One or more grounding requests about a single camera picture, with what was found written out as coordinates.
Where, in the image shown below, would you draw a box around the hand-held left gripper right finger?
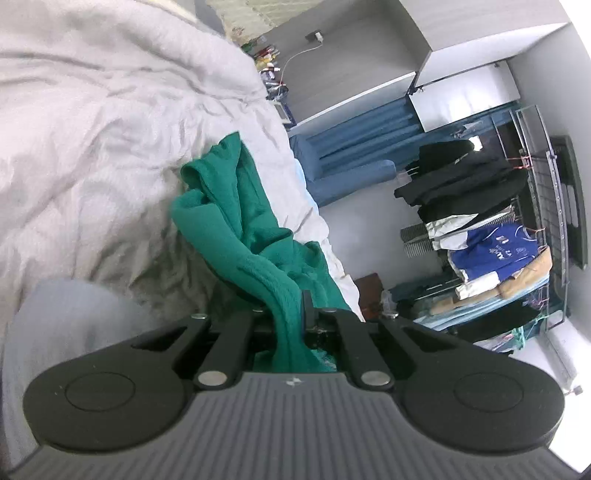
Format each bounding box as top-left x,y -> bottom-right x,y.
301,290 -> 467,391

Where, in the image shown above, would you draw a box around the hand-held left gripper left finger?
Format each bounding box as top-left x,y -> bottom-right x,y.
130,307 -> 278,391

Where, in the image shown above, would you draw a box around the green hoodie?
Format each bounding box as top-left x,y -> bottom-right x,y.
170,131 -> 365,374

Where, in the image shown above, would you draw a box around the metal clothes rack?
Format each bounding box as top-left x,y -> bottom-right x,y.
492,104 -> 580,342

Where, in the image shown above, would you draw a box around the brown wooden box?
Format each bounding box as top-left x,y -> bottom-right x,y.
355,272 -> 385,322

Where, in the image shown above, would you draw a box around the dark hanging pants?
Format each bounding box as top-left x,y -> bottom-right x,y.
381,279 -> 458,315

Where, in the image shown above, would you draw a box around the striped hanging garment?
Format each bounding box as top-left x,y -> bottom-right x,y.
398,223 -> 437,258

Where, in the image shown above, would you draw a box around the light blue hanging garment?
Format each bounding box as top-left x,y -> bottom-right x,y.
412,295 -> 541,326

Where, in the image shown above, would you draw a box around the white puffer jacket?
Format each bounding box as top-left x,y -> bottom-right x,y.
425,213 -> 481,251

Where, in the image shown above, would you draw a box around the light blue cloth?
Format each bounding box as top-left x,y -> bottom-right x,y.
293,159 -> 320,210

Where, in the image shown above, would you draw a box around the blue covered chair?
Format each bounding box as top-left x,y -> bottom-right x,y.
288,134 -> 398,208

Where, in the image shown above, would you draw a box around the blue white jersey jacket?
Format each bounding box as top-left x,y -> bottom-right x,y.
445,220 -> 542,298

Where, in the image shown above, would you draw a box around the person's grey clothing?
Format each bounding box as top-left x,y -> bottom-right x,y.
0,277 -> 158,467

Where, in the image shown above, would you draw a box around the tan hanging coat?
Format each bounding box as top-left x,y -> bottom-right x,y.
429,247 -> 553,310

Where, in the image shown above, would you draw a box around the blue curtain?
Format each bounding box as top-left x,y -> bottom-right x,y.
295,99 -> 430,169

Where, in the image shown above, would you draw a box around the grey bed blanket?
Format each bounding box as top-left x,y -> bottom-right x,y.
0,0 -> 365,324

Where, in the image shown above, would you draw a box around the black flat panel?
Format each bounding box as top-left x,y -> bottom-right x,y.
551,135 -> 589,271

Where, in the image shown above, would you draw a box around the grey wardrobe cabinet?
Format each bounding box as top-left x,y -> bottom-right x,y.
272,0 -> 573,134

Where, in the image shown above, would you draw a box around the group of small cosmetic bottles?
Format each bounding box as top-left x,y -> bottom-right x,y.
252,44 -> 283,77

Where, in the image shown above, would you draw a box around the cream quilted headboard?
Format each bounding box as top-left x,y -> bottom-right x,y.
205,0 -> 301,35

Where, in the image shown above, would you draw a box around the white charger cable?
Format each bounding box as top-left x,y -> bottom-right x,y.
277,41 -> 324,88

